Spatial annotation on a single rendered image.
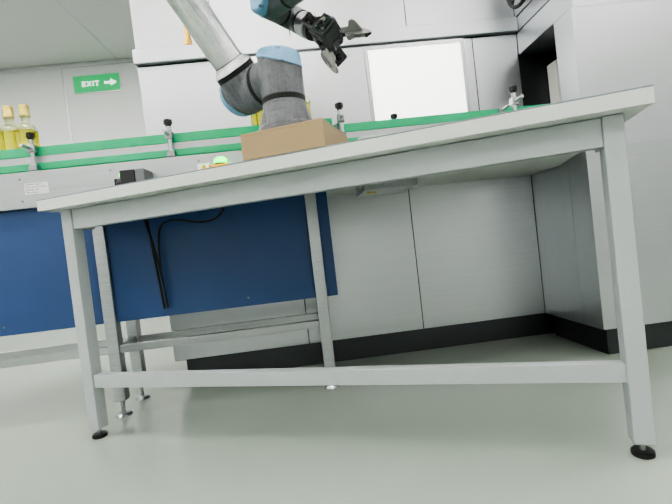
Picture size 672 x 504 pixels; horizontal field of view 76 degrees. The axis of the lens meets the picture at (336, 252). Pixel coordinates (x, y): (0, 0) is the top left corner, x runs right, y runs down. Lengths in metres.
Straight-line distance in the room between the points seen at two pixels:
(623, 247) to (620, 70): 0.98
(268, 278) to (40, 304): 0.79
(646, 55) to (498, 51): 0.55
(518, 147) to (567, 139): 0.10
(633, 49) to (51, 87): 5.20
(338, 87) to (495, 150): 1.02
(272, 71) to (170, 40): 0.96
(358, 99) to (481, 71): 0.56
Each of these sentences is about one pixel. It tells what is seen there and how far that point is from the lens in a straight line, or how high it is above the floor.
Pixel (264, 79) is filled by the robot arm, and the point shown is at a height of 0.96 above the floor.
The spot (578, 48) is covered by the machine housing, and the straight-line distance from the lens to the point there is 1.86.
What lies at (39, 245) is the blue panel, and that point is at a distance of 1.80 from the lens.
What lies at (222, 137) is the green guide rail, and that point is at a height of 0.93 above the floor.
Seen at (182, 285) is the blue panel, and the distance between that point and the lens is 1.61.
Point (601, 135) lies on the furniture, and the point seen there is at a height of 0.68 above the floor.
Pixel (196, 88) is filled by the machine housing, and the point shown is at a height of 1.22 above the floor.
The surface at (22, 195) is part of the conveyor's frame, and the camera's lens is 1.81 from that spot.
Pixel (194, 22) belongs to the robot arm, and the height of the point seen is 1.12.
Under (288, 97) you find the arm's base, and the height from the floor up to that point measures 0.90.
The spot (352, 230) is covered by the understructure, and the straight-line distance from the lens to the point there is 1.84.
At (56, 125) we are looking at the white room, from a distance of 5.63.
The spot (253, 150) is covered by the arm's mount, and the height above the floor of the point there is 0.77.
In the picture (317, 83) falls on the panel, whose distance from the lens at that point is 1.92.
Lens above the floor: 0.52
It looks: 1 degrees down
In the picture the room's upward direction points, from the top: 7 degrees counter-clockwise
